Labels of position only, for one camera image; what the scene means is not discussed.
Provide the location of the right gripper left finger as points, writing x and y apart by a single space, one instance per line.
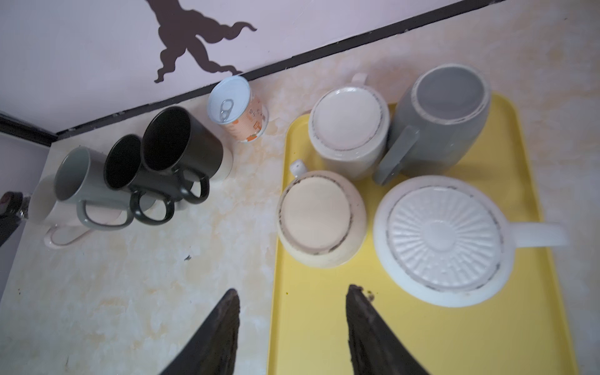
213 347

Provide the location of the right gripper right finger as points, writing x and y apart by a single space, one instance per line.
373 346

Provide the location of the white ribbed mug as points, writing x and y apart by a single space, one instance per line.
446 243

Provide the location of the all black mug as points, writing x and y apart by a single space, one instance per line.
124 171

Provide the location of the black mug white base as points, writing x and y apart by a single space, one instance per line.
176 144

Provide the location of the grey mug front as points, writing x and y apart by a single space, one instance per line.
80 181

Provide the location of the grey mug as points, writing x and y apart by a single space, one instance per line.
435 123
80 181

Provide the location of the pink mug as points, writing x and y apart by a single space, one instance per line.
45 208

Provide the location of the cream mug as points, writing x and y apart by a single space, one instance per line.
321 218

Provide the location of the white mug rear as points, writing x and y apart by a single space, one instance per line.
348 128

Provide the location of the grey mug rear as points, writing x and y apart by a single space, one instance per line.
435 123

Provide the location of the yellow plastic tray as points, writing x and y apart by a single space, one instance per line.
521 330

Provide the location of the spice jar black lid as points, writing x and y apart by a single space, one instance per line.
15 205

